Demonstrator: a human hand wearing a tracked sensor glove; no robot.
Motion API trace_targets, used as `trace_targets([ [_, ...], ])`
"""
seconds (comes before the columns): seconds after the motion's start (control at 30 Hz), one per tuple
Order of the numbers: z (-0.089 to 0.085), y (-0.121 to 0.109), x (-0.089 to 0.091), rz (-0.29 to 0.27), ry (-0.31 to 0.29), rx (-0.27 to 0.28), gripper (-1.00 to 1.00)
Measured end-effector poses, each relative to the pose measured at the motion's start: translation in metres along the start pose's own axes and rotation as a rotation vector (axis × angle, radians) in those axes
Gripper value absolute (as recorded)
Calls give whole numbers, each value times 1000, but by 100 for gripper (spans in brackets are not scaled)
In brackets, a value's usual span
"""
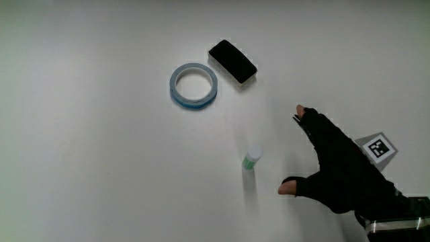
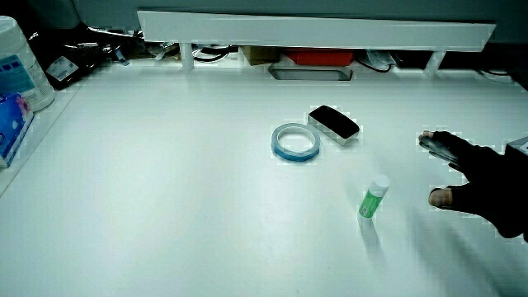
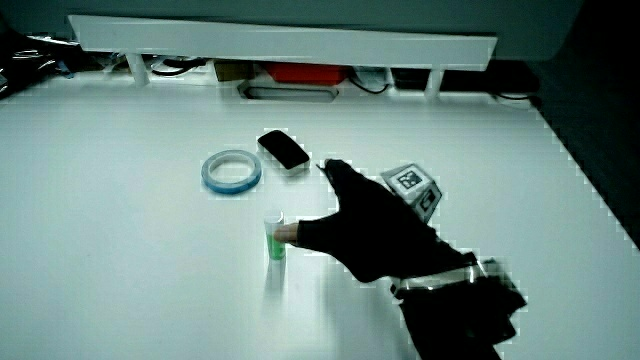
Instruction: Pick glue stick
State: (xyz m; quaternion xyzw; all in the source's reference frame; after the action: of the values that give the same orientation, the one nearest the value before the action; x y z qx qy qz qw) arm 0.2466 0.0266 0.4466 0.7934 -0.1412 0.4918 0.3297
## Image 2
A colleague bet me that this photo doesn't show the person's right hand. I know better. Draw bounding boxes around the person's right hand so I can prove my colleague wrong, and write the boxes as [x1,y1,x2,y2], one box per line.
[417,130,528,243]

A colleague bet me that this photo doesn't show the green glue stick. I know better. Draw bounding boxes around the green glue stick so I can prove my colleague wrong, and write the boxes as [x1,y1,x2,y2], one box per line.
[357,173,391,219]

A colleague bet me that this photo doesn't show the black whiteboard eraser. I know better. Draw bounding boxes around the black whiteboard eraser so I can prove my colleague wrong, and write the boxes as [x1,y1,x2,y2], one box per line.
[307,104,361,147]

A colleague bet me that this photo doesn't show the orange box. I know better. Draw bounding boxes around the orange box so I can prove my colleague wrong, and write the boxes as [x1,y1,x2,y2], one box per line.
[285,48,356,67]

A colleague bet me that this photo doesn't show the blue tape roll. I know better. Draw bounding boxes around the blue tape roll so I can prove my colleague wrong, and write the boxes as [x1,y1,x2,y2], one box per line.
[271,122,322,163]

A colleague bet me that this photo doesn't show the white desk shelf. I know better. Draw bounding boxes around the white desk shelf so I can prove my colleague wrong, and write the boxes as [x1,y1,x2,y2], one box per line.
[136,10,497,78]

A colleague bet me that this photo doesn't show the brown cardboard box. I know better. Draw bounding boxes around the brown cardboard box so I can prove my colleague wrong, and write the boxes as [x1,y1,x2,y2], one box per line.
[240,45,283,67]

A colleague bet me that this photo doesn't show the black plastic bag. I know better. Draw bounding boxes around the black plastic bag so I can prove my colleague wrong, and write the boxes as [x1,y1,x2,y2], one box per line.
[26,21,145,91]

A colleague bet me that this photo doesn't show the blue tissue packet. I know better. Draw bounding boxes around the blue tissue packet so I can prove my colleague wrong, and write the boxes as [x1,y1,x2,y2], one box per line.
[0,92,35,169]

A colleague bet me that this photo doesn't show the white wipes canister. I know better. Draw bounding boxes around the white wipes canister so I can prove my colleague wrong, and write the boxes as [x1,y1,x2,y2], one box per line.
[0,15,56,113]

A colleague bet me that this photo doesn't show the black cable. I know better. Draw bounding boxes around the black cable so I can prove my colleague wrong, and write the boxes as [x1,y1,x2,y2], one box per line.
[355,57,393,74]
[191,45,239,64]

